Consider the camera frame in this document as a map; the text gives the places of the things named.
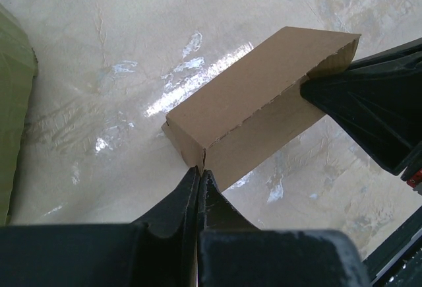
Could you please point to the cardboard box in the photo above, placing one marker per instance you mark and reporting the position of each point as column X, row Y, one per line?
column 252, row 109

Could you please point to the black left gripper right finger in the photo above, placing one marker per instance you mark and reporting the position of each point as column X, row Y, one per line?
column 234, row 252

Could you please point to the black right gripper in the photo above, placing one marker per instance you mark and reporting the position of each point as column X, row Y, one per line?
column 379, row 107

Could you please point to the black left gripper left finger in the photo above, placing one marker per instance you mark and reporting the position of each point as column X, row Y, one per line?
column 156, row 249

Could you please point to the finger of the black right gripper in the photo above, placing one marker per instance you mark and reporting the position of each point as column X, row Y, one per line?
column 389, row 54

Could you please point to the green plastic basket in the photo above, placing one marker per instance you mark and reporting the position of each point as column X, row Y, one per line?
column 18, row 68

